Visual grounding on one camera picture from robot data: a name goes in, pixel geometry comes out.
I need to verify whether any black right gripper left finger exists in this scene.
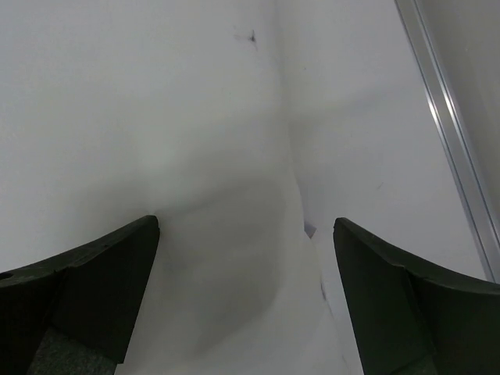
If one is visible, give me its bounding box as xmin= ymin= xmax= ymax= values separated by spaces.
xmin=1 ymin=216 xmax=159 ymax=374

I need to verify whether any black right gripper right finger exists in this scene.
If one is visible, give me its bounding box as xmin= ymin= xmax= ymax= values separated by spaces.
xmin=333 ymin=218 xmax=499 ymax=374

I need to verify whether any white pillow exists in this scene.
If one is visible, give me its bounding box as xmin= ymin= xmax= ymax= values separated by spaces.
xmin=1 ymin=1 xmax=349 ymax=374

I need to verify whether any aluminium table edge rail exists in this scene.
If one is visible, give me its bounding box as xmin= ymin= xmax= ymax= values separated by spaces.
xmin=395 ymin=1 xmax=499 ymax=283

